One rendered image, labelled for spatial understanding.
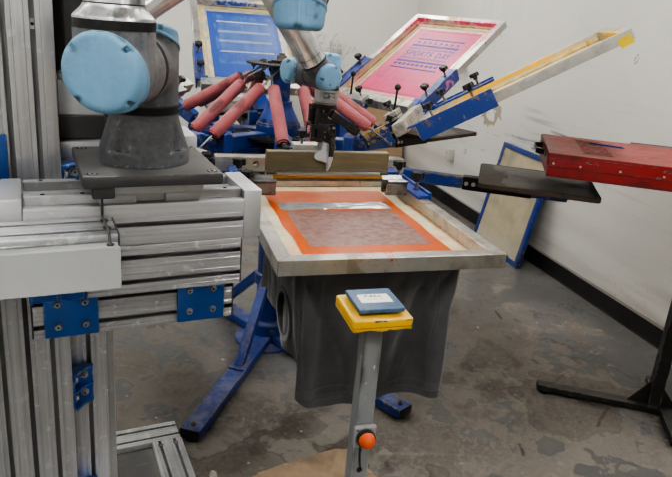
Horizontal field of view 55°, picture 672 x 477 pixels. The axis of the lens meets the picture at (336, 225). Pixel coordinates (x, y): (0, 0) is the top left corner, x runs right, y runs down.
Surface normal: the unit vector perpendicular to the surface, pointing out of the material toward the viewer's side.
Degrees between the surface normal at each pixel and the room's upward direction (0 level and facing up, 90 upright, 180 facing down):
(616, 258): 90
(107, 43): 98
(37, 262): 90
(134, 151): 72
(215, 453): 0
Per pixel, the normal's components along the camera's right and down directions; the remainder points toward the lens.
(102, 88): -0.02, 0.44
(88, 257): 0.42, 0.32
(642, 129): -0.96, 0.01
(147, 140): 0.33, 0.02
